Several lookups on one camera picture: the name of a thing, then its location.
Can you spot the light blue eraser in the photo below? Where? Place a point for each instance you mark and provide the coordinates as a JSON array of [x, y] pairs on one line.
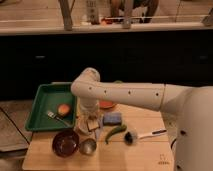
[[98, 134]]

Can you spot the orange fruit toy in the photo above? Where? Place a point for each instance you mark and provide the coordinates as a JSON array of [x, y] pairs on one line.
[[63, 110]]

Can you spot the green plastic tray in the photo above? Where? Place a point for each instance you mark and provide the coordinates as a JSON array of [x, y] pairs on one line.
[[48, 98]]

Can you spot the white paper cup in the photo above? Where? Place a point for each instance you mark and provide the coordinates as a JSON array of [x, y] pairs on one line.
[[86, 127]]

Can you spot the wooden board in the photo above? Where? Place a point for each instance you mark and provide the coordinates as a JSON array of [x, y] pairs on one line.
[[150, 154]]

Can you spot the small metal cup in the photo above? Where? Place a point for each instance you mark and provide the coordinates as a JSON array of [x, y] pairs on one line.
[[88, 146]]

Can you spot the black white dish brush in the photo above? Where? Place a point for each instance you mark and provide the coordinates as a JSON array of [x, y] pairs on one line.
[[132, 136]]

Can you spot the orange bowl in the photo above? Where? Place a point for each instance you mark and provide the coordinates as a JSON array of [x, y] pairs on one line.
[[106, 104]]

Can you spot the blue sponge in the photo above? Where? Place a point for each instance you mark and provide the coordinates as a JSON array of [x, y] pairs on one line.
[[112, 119]]

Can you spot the silver fork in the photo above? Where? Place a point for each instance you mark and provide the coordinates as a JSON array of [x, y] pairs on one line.
[[55, 116]]

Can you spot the dark red bowl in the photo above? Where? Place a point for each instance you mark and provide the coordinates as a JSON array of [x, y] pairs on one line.
[[65, 143]]

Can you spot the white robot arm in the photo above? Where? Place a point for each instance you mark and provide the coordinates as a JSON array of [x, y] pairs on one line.
[[193, 105]]

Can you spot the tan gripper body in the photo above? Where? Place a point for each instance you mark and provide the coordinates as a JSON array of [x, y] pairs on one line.
[[89, 118]]

